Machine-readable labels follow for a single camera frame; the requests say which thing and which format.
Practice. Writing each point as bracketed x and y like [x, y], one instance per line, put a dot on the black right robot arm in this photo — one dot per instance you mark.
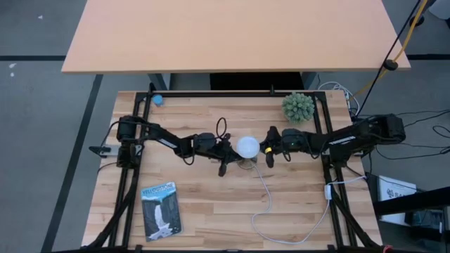
[351, 138]

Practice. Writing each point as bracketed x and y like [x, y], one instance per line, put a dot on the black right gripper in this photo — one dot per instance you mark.
[283, 140]

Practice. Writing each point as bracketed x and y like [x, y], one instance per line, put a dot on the Yellowstone waterfall booklet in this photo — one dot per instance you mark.
[161, 211]

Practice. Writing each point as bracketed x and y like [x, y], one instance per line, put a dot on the white lightbulb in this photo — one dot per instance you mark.
[248, 147]

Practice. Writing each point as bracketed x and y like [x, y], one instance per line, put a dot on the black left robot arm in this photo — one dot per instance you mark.
[165, 138]

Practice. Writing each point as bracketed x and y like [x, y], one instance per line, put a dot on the small blue round cap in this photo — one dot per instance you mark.
[158, 100]

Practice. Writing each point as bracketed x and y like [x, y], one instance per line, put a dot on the green potted succulent plant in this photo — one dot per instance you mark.
[298, 107]

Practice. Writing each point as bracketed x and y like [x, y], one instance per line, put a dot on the white printed box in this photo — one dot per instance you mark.
[395, 191]

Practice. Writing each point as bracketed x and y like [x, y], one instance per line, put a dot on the large beige desk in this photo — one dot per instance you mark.
[232, 35]

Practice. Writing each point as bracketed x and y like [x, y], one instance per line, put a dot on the grey metal side bracket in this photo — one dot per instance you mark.
[105, 150]

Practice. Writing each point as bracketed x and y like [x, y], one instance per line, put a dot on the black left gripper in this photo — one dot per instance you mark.
[225, 152]

